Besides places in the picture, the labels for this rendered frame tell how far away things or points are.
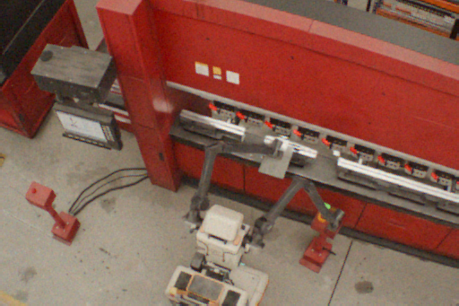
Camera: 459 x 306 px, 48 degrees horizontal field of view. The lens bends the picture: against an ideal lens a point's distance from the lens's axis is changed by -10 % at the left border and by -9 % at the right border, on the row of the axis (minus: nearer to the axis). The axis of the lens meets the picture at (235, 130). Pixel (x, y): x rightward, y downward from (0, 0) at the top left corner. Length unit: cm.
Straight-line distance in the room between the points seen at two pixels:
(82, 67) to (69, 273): 215
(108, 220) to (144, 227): 34
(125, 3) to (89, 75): 50
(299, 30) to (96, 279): 288
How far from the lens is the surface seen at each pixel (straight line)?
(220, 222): 344
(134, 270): 485
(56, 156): 551
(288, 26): 303
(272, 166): 401
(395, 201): 416
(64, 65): 351
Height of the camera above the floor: 455
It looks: 59 degrees down
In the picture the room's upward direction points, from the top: 3 degrees counter-clockwise
